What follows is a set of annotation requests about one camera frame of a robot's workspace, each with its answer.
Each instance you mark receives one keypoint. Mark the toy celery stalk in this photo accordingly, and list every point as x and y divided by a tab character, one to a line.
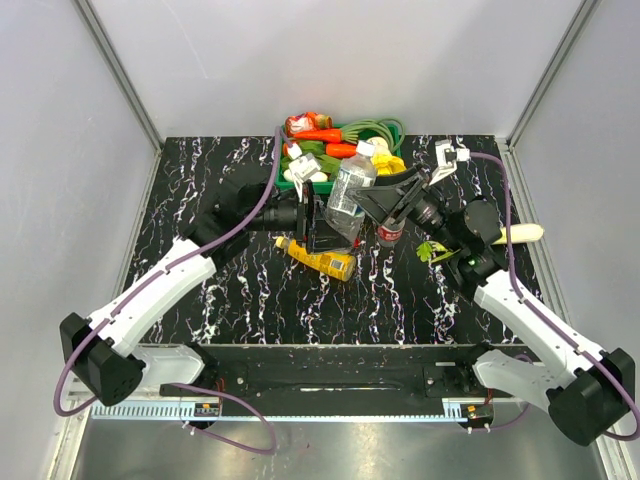
432	252

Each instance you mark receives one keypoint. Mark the green plastic tray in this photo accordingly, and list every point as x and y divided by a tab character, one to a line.
322	188

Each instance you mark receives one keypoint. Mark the lower toy carrot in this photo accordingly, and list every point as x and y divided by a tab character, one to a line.
340	150

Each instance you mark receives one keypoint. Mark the red white snack packet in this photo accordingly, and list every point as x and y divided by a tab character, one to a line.
307	121

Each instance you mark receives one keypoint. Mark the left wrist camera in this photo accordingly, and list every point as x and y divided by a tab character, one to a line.
301	168

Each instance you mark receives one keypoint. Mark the red label water bottle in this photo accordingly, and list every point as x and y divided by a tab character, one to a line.
388	235

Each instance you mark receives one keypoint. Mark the toy carrot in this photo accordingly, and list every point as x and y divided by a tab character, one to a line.
333	135
340	150

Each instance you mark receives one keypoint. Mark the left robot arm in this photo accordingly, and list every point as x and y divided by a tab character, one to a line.
103	349

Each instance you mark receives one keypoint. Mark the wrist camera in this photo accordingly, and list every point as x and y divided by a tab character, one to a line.
301	168
448	157

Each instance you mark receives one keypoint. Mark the green toy leafy vegetable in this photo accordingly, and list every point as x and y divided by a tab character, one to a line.
328	164

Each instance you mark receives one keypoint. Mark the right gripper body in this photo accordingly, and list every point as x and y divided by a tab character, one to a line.
405	209

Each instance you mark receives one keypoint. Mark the yellow juice bottle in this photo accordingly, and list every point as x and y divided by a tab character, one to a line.
337	265

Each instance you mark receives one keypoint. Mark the white toy radish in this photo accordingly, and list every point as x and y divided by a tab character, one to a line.
318	177

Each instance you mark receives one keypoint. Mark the yellow toy cabbage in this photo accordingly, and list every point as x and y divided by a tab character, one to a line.
387	164

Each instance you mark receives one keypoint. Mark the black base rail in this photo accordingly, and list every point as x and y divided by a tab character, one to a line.
413	372

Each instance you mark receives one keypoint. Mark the white bottle cap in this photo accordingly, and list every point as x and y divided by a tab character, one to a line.
365	149

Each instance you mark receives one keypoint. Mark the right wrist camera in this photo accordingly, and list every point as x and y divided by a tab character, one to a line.
448	157

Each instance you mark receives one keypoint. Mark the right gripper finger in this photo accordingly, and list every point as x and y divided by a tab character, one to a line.
383	205
403	180

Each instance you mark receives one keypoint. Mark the blue label water bottle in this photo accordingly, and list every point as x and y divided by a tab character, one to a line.
342	213

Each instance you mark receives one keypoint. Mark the pale toy corn cob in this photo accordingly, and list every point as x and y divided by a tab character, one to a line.
526	233

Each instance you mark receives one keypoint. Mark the toy mushroom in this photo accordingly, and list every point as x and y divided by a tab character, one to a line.
379	142

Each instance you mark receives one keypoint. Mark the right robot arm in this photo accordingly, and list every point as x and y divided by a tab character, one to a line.
584	388

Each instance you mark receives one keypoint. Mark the upper toy carrot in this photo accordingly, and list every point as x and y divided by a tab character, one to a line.
333	135

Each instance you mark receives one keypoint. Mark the green toy scallions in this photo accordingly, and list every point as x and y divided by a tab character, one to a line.
392	130

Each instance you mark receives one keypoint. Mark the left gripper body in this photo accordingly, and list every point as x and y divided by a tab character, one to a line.
305	230

